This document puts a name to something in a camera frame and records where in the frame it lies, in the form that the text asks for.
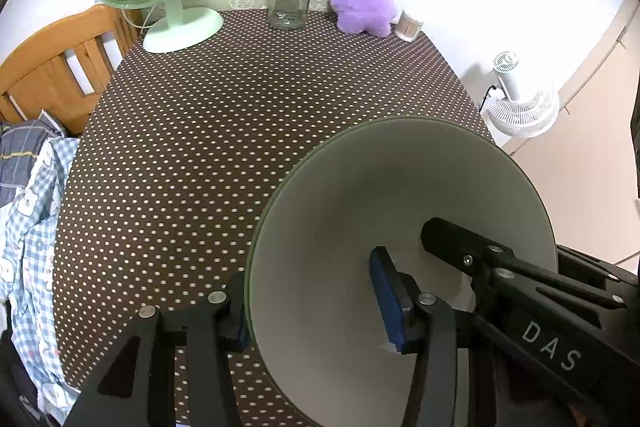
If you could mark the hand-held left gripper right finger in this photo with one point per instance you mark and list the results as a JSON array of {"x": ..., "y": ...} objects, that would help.
[{"x": 387, "y": 302}]

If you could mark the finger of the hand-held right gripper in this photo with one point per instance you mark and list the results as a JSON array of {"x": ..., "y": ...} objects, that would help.
[
  {"x": 465, "y": 247},
  {"x": 600, "y": 272}
]

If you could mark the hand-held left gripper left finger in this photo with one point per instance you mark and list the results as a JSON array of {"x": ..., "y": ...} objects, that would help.
[{"x": 240, "y": 339}]

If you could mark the green-rimmed ceramic bowl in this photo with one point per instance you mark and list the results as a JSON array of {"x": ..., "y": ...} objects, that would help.
[{"x": 375, "y": 187}]

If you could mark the beige door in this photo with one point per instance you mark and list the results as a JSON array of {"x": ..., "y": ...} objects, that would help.
[{"x": 590, "y": 132}]

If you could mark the white floor fan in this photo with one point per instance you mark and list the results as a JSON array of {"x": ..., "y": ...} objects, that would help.
[{"x": 525, "y": 107}]

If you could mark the brown polka dot tablecloth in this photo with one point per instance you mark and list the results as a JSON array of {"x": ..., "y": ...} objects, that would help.
[{"x": 200, "y": 132}]

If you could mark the blue checked bear blanket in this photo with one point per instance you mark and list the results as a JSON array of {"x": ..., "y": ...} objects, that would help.
[{"x": 35, "y": 257}]

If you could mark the cotton swab container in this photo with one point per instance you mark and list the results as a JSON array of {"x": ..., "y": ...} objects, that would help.
[{"x": 409, "y": 27}]

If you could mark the dark cloth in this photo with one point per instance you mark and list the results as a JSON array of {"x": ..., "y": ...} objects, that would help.
[{"x": 15, "y": 382}]

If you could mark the grey plaid bedding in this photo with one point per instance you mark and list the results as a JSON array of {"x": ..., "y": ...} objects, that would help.
[{"x": 25, "y": 147}]

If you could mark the wooden bed headboard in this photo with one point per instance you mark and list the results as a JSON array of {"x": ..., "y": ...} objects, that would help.
[{"x": 40, "y": 57}]

